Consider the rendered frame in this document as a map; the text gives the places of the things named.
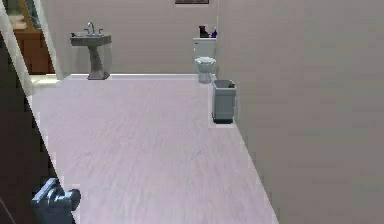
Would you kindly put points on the grey waste bin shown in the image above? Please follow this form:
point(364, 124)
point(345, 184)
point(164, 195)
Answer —
point(224, 100)

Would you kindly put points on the white toilet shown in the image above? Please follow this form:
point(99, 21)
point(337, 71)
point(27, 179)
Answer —
point(204, 55)

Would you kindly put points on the black object on toilet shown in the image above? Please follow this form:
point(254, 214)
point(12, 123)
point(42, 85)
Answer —
point(203, 32)

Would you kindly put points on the purple spray bottle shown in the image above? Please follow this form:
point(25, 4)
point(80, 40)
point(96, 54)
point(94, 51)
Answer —
point(214, 33)

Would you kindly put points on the silver sink faucet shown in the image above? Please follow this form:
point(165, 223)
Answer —
point(91, 28)

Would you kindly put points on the grey door knob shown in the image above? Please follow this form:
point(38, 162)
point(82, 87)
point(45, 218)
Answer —
point(55, 200)

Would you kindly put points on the brown wooden cabinet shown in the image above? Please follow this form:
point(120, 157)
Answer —
point(33, 51)

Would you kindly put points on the dark brown room door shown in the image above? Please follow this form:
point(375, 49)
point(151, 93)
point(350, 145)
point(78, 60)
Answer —
point(16, 140)

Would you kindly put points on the dark framed wall picture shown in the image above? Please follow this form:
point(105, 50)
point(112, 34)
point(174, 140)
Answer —
point(192, 1)

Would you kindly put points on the grey pedestal sink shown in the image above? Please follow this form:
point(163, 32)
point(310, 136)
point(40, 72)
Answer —
point(95, 50)

